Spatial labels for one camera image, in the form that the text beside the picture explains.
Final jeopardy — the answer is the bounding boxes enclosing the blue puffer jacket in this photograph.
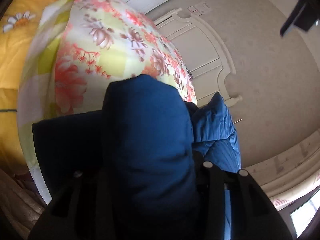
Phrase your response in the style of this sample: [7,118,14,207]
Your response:
[29,75,241,239]

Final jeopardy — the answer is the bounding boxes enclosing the white wooden headboard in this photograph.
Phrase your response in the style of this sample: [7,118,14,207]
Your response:
[155,8,243,107]

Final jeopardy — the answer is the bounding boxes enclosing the floral bed sheet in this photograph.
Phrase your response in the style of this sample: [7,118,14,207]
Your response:
[17,0,196,203]

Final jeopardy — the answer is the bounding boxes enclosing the yellow floral blanket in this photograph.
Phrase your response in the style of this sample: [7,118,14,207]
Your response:
[0,0,57,175]

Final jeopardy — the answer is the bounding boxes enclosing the window frame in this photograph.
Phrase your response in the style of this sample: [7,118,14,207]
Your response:
[279,186,319,239]

